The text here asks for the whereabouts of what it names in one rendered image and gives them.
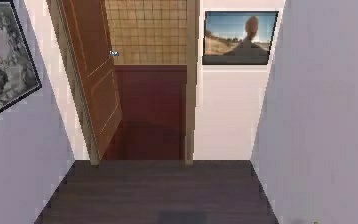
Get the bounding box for brown wooden room door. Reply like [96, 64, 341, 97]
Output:
[58, 0, 124, 162]

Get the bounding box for black framed landscape picture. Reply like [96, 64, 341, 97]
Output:
[201, 10, 280, 66]

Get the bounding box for black framed grey picture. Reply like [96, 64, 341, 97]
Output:
[0, 0, 43, 122]

